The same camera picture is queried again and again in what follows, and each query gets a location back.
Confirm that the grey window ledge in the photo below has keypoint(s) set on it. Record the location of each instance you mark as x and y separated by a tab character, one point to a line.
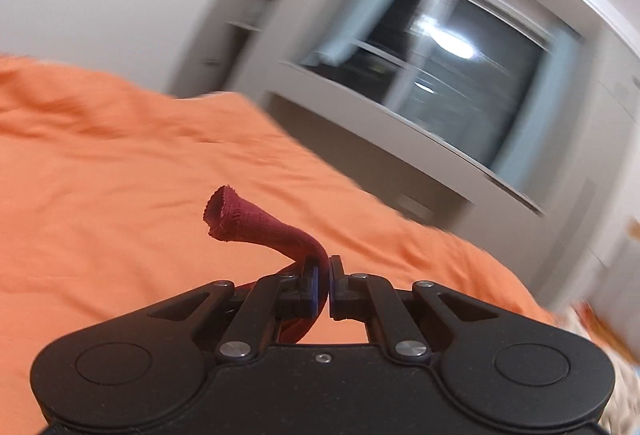
380	150

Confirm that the orange bed sheet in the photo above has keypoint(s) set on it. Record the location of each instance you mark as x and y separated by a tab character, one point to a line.
125	195

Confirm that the window with grey frame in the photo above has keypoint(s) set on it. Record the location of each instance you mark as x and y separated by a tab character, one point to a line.
450	80

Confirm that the grey wardrobe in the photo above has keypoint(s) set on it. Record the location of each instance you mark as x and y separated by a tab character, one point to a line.
240	15

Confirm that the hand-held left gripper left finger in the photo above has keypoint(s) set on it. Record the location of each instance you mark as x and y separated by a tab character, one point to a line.
309	286

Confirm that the dark red small garment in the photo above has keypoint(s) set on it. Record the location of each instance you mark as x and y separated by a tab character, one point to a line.
260	225

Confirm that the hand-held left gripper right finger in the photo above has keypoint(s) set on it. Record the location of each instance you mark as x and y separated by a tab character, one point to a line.
338	287

